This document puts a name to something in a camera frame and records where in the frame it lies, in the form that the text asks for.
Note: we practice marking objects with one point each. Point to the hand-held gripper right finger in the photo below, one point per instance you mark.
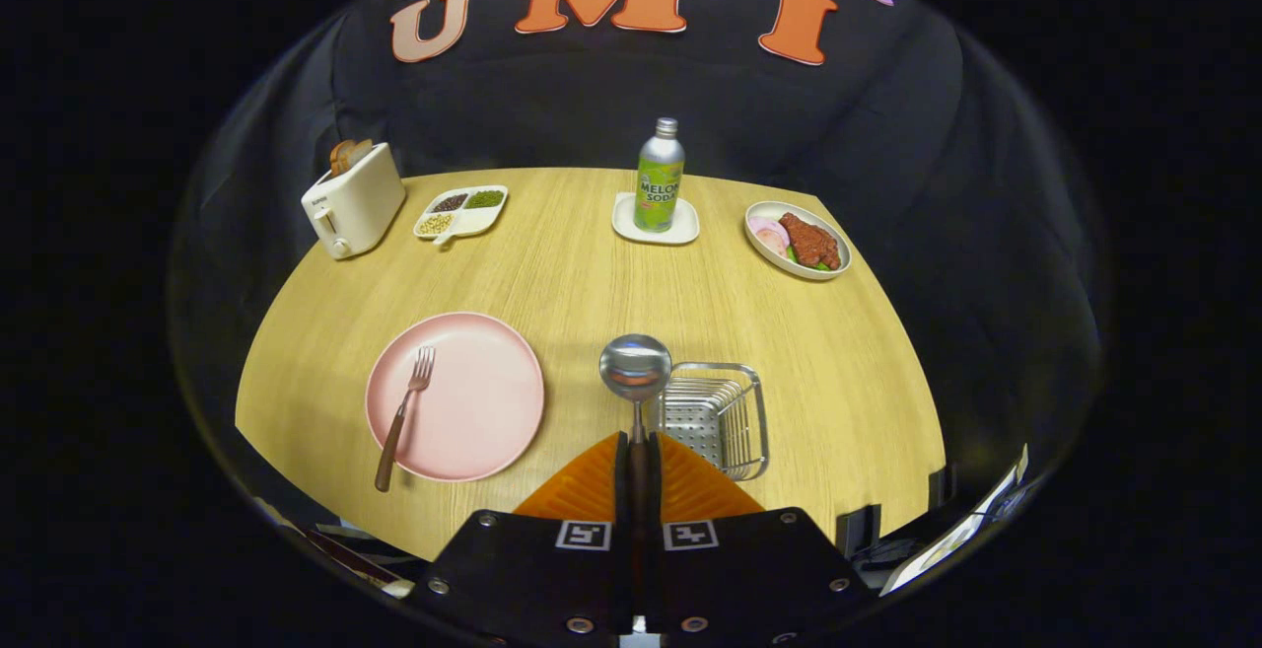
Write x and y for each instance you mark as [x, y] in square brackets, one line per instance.
[654, 500]

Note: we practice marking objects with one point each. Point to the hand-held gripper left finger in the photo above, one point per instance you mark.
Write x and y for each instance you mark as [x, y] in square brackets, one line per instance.
[622, 490]

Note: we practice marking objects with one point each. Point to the pink round plate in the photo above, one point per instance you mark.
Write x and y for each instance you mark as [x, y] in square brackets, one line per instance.
[473, 401]

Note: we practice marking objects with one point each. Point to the white square coaster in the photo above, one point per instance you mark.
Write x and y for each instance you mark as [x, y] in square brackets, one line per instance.
[626, 219]

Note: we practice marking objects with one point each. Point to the pink onion slices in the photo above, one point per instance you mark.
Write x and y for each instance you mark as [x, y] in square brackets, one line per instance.
[767, 232]

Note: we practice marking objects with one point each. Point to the red meat portion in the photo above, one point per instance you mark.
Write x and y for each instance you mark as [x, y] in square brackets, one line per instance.
[810, 242]

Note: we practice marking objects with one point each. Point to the white divided snack dish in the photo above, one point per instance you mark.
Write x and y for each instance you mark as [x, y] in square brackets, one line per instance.
[473, 222]

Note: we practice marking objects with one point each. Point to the green soda bottle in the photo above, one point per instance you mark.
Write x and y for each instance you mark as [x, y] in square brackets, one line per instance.
[659, 184]

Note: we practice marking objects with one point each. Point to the white oval plate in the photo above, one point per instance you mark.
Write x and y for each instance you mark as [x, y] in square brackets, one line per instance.
[823, 226]

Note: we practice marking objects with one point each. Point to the white toaster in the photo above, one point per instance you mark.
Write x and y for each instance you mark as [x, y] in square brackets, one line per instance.
[360, 204]

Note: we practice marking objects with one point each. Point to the black backdrop cloth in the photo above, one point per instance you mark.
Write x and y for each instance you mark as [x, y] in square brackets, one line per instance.
[552, 106]

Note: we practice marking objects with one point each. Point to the toasted bread slice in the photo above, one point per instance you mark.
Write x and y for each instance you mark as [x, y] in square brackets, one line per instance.
[361, 150]
[340, 157]

